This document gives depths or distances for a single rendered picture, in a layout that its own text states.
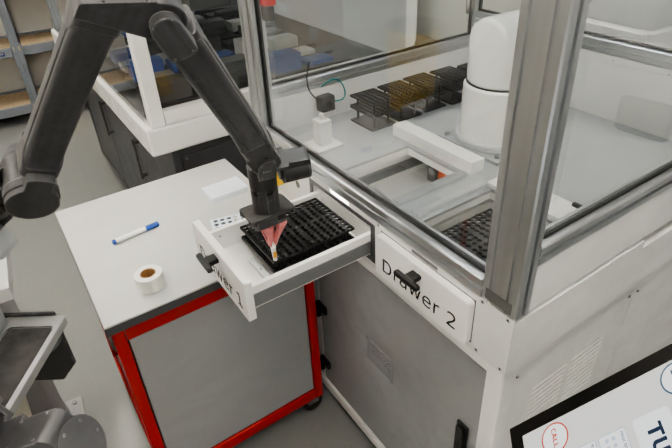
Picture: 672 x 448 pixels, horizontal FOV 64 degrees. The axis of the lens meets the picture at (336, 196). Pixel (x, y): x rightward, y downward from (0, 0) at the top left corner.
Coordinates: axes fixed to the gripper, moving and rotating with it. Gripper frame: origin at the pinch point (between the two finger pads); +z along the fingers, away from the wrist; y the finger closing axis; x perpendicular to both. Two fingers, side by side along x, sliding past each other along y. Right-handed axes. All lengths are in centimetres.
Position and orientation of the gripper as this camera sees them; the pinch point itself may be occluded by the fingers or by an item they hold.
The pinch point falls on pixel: (271, 241)
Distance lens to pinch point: 119.0
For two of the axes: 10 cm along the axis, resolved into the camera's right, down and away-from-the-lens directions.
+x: 5.6, 4.3, -7.1
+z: 0.5, 8.4, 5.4
